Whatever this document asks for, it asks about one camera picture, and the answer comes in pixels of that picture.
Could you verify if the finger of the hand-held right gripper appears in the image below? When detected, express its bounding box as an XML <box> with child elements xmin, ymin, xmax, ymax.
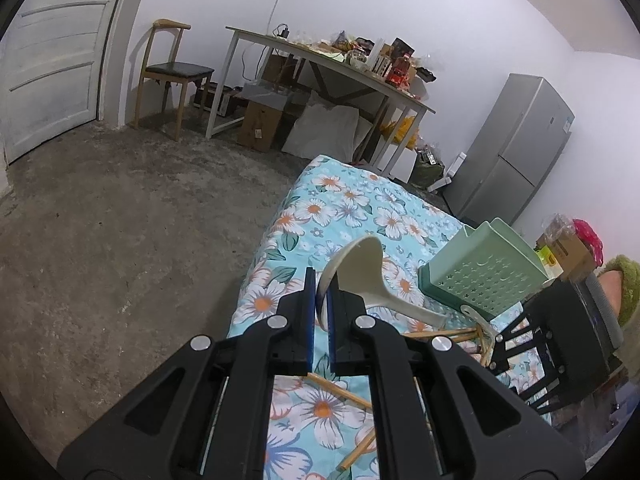
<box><xmin>519</xmin><ymin>360</ymin><xmax>568</xmax><ymax>415</ymax></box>
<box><xmin>491</xmin><ymin>310</ymin><xmax>546</xmax><ymax>373</ymax></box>

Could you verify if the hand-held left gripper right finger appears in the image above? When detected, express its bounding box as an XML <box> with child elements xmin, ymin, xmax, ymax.
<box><xmin>327</xmin><ymin>280</ymin><xmax>586</xmax><ymax>480</ymax></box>

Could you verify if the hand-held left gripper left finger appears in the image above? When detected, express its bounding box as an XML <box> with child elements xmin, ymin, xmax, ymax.
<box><xmin>57</xmin><ymin>267</ymin><xmax>318</xmax><ymax>480</ymax></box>

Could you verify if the green plastic utensil basket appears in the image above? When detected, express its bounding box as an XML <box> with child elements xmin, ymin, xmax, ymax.
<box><xmin>417</xmin><ymin>217</ymin><xmax>551</xmax><ymax>318</ymax></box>

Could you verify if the open cardboard box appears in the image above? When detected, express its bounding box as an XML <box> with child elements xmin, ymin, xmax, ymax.
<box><xmin>537</xmin><ymin>232</ymin><xmax>598</xmax><ymax>281</ymax></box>

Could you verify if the yellow green package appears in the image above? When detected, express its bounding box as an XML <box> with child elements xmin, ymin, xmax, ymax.
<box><xmin>537</xmin><ymin>244</ymin><xmax>559</xmax><ymax>272</ymax></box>

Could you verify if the pink plastic bag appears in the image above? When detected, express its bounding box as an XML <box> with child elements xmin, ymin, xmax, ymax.
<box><xmin>572</xmin><ymin>219</ymin><xmax>604</xmax><ymax>266</ymax></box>

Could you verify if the clear plastic bag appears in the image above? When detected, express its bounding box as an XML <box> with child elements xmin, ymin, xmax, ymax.
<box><xmin>542</xmin><ymin>212</ymin><xmax>576</xmax><ymax>241</ymax></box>

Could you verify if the floral blue blanket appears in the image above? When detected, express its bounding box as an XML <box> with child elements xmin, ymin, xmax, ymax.
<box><xmin>227</xmin><ymin>155</ymin><xmax>553</xmax><ymax>480</ymax></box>

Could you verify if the white power strip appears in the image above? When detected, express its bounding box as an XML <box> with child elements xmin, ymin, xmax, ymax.
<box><xmin>427</xmin><ymin>152</ymin><xmax>468</xmax><ymax>193</ymax></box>

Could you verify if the green bag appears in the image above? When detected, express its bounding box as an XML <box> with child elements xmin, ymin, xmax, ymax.
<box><xmin>410</xmin><ymin>147</ymin><xmax>446</xmax><ymax>186</ymax></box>

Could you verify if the white sack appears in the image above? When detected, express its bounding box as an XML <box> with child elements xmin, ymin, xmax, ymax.
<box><xmin>281</xmin><ymin>91</ymin><xmax>373</xmax><ymax>161</ymax></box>

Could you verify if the silver refrigerator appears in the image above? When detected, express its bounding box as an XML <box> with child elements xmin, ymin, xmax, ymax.
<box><xmin>445</xmin><ymin>73</ymin><xmax>576</xmax><ymax>226</ymax></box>

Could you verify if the tall cardboard box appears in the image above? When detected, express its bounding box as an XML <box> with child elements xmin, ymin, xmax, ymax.
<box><xmin>236</xmin><ymin>101</ymin><xmax>283</xmax><ymax>152</ymax></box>

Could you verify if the yellow plastic bag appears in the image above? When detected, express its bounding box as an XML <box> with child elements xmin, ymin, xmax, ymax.
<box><xmin>382</xmin><ymin>115</ymin><xmax>418</xmax><ymax>148</ymax></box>

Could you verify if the grey storage box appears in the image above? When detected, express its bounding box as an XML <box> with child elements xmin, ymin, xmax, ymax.
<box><xmin>240</xmin><ymin>82</ymin><xmax>296</xmax><ymax>107</ymax></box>

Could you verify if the striped aluminium case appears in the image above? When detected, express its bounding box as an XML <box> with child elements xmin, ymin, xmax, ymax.
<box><xmin>194</xmin><ymin>82</ymin><xmax>241</xmax><ymax>118</ymax></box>

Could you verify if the small cardboard box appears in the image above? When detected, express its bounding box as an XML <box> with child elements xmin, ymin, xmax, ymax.
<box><xmin>260</xmin><ymin>52</ymin><xmax>301</xmax><ymax>86</ymax></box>

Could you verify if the red drinks pack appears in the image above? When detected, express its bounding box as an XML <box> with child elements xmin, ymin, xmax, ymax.
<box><xmin>385</xmin><ymin>57</ymin><xmax>416</xmax><ymax>86</ymax></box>

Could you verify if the white table with wooden top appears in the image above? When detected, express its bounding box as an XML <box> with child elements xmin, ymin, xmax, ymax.
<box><xmin>205</xmin><ymin>26</ymin><xmax>437</xmax><ymax>178</ymax></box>

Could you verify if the wooden chair with dark seat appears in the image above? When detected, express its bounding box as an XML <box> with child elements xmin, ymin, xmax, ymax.
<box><xmin>134</xmin><ymin>19</ymin><xmax>216</xmax><ymax>142</ymax></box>

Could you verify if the white panel door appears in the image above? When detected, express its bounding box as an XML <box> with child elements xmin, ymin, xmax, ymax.
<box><xmin>0</xmin><ymin>0</ymin><xmax>136</xmax><ymax>166</ymax></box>

